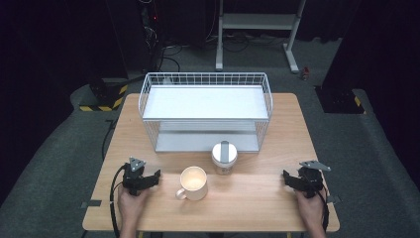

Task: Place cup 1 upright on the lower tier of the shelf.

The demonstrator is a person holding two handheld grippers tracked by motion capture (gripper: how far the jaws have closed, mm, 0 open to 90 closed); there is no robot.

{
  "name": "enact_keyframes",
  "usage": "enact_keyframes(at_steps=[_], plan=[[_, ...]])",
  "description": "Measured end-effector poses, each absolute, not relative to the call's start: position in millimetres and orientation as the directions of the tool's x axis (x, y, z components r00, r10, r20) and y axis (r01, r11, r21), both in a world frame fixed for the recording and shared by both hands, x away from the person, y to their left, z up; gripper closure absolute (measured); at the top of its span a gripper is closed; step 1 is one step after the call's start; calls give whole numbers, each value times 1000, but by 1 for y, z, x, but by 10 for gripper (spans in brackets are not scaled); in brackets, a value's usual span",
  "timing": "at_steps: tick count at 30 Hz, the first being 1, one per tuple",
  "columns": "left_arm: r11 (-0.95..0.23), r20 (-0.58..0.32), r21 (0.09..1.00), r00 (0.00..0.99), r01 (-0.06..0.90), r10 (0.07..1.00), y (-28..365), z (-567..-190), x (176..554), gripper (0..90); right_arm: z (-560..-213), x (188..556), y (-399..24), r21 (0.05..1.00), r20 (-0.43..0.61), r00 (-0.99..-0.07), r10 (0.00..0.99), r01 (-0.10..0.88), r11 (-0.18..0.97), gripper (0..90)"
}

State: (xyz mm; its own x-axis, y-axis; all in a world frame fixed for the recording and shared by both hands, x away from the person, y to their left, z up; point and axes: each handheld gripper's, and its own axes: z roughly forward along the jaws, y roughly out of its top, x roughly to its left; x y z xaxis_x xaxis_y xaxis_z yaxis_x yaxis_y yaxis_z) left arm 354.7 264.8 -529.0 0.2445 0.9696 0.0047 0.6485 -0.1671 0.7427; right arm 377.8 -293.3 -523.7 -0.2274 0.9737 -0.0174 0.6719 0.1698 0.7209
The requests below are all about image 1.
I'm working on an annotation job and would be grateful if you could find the black base with yellow corner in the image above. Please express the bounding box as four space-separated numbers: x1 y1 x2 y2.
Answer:
314 84 367 115

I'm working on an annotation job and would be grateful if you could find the white metal stand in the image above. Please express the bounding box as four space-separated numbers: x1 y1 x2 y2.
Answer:
215 0 307 74

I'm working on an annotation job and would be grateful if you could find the person's left hand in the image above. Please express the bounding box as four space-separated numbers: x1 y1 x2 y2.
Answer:
117 186 151 230

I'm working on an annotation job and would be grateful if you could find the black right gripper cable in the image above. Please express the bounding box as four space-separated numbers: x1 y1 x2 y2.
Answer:
316 188 331 233

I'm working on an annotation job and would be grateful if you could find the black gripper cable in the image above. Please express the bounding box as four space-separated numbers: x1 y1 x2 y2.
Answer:
316 188 331 233
109 164 129 238

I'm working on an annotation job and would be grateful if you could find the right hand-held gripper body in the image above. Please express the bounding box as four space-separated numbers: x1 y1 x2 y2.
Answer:
296 160 332 199

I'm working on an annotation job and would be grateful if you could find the black floor cable loop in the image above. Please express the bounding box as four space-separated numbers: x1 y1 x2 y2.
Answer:
160 44 183 73

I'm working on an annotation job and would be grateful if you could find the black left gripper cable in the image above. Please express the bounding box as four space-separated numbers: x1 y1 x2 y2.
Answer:
109 164 129 238

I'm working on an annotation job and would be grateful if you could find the cream ceramic mug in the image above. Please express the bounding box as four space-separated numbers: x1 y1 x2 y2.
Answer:
174 166 209 202

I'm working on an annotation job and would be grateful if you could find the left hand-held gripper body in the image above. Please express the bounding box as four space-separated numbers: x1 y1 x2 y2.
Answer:
121 157 149 197

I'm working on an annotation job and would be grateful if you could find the black yellow striped base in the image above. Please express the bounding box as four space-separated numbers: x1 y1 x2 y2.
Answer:
78 78 129 113

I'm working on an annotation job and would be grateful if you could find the thin black cable beside table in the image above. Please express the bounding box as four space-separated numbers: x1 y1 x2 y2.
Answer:
101 118 117 162

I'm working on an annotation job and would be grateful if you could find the bundle of floor cables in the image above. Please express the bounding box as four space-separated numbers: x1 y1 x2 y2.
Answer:
205 31 289 54

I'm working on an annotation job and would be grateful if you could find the white wire shelf rack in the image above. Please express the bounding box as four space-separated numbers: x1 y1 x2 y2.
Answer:
138 71 274 154

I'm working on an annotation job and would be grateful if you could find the person's right hand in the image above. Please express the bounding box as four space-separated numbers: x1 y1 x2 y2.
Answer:
294 189 328 230

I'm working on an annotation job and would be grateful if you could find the black equipment rack with wires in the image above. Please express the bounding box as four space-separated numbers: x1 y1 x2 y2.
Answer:
137 0 166 72

